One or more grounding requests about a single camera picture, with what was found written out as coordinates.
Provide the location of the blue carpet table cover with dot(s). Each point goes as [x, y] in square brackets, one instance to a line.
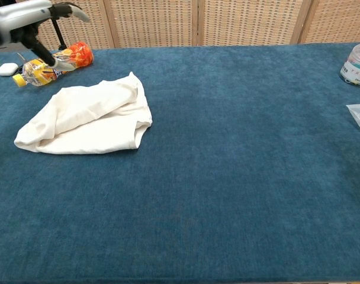
[197, 192]

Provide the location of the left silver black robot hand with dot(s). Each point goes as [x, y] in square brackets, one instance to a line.
[17, 17]

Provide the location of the clear jar of binder clips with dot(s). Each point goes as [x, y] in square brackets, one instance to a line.
[357, 65]

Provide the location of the white t-shirt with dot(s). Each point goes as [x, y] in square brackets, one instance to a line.
[79, 124]

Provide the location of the black tripod stand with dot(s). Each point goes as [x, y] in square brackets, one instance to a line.
[59, 34]

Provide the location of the white earbuds case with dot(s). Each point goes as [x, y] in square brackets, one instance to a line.
[6, 69]

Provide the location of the orange yellow plastic bottle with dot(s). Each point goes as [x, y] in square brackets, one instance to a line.
[79, 54]

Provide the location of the wicker folding screen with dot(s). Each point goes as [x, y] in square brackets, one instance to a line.
[156, 20]

